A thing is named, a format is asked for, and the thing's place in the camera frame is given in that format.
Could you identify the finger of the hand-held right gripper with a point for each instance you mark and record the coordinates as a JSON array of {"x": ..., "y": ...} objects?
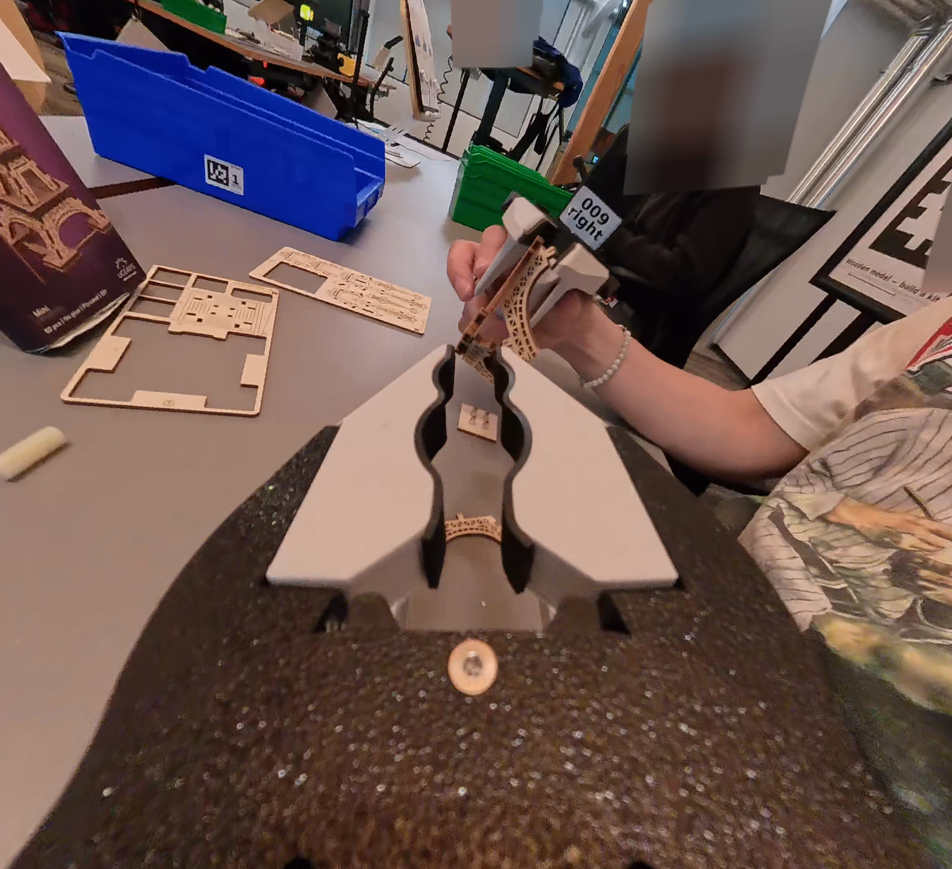
[
  {"x": 580, "y": 278},
  {"x": 520, "y": 229}
]

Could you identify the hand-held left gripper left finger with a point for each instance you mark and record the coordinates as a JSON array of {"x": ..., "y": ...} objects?
[{"x": 357, "y": 512}]

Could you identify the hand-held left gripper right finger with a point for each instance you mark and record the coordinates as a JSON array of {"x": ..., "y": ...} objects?
[{"x": 595, "y": 512}]

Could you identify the thin wooden lattice panel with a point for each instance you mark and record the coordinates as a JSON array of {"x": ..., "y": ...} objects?
[{"x": 502, "y": 290}]

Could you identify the curved wooden lattice leg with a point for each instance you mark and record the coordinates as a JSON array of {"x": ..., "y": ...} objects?
[{"x": 524, "y": 345}]

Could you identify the narrow wooden parts sheet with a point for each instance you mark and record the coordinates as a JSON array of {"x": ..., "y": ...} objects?
[{"x": 372, "y": 293}]

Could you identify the person's right forearm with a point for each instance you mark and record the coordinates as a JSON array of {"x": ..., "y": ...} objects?
[{"x": 706, "y": 423}]

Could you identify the grey desk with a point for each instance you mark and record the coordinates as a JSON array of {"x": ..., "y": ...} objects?
[{"x": 186, "y": 482}]

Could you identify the person's right hand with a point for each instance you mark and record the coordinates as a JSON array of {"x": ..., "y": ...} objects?
[{"x": 587, "y": 333}]

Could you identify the large green plastic bin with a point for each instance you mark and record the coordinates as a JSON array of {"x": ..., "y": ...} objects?
[{"x": 506, "y": 192}]

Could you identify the small wooden lattice arch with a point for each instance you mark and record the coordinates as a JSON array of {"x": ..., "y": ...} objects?
[{"x": 472, "y": 528}]

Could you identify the white paper sheets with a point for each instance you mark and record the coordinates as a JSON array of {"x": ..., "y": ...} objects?
[{"x": 409, "y": 155}]

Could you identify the square wooden plate with holes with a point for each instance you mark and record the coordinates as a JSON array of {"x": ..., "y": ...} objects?
[{"x": 476, "y": 426}]

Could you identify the dark blue backpack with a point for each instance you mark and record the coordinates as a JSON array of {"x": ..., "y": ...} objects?
[{"x": 558, "y": 70}]

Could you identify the slanted wooden beam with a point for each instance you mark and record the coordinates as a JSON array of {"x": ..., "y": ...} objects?
[{"x": 616, "y": 66}]

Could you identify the black office chair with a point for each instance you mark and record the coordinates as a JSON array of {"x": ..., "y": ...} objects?
[{"x": 788, "y": 252}]

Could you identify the poster board with blue figures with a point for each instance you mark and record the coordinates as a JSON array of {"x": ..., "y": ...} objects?
[{"x": 416, "y": 6}]

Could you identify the wide wooden parts sheet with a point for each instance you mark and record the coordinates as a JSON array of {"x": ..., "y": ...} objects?
[{"x": 216, "y": 307}]

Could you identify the person's printed white shirt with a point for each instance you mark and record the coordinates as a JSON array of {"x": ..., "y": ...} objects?
[{"x": 855, "y": 512}]

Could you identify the black framed poster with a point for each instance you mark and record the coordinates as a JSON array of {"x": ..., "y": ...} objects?
[{"x": 907, "y": 229}]

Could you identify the cream foam block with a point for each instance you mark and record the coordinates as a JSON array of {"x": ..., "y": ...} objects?
[{"x": 30, "y": 452}]

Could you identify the blue plastic bin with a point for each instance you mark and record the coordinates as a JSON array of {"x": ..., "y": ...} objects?
[{"x": 186, "y": 125}]

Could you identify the wooden background table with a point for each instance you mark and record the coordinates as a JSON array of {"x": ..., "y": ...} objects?
[{"x": 223, "y": 40}]

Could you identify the silver pipes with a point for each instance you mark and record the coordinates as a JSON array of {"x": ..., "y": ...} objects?
[{"x": 892, "y": 88}]

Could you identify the purple puzzle box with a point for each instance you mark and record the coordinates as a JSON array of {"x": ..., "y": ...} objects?
[{"x": 59, "y": 252}]

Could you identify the small green bin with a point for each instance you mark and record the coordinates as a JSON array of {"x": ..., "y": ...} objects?
[{"x": 190, "y": 10}]

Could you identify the tan wooden board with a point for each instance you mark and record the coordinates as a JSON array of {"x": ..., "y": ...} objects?
[{"x": 30, "y": 92}]

